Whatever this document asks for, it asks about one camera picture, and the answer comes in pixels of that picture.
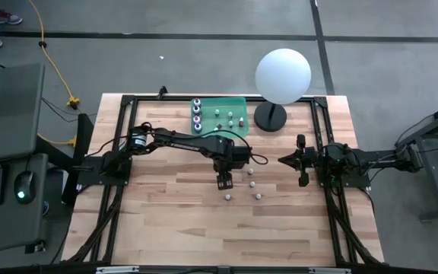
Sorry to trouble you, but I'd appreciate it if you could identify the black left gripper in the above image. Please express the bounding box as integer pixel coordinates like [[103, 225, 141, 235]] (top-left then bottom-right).
[[212, 158, 236, 190]]

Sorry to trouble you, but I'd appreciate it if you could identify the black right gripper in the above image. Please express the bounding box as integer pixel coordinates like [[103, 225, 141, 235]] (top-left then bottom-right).
[[278, 133, 323, 188]]

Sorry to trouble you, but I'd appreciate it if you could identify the teal translucent plastic bin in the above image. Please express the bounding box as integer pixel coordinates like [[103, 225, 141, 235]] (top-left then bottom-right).
[[190, 96, 250, 139]]

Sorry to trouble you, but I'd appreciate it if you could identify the white globe lamp black stand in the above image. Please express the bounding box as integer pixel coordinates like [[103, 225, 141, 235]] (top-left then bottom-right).
[[253, 48, 313, 133]]

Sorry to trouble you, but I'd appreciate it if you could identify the black computer mouse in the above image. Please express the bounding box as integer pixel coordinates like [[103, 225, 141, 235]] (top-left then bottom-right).
[[13, 170, 37, 206]]

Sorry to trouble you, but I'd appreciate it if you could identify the grey desk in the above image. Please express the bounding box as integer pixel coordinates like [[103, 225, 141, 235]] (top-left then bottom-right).
[[0, 62, 49, 256]]

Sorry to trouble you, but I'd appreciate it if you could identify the black aluminium table frame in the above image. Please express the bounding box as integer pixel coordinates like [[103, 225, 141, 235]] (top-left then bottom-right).
[[61, 94, 386, 267]]

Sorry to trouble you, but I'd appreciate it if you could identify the silver metal bracket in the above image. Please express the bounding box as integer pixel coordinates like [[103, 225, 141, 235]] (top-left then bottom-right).
[[308, 267, 352, 274], [95, 266, 140, 274]]

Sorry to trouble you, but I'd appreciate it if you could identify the yellow extension cord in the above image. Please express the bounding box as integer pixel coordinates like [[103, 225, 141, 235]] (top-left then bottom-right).
[[37, 132, 78, 148], [27, 0, 81, 110]]

